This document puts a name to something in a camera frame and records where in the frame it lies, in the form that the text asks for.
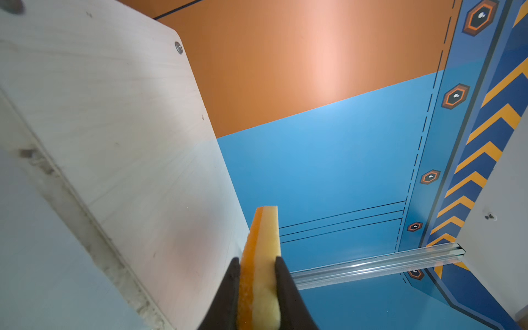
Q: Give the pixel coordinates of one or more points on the pale yellow orange-backed sponge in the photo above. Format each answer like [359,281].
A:
[258,303]

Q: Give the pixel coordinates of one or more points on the white two-tier shelf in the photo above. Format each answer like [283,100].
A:
[101,103]

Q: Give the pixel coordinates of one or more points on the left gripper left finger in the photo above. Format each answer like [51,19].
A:
[222,314]

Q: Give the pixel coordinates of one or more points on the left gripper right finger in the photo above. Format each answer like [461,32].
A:
[293,312]

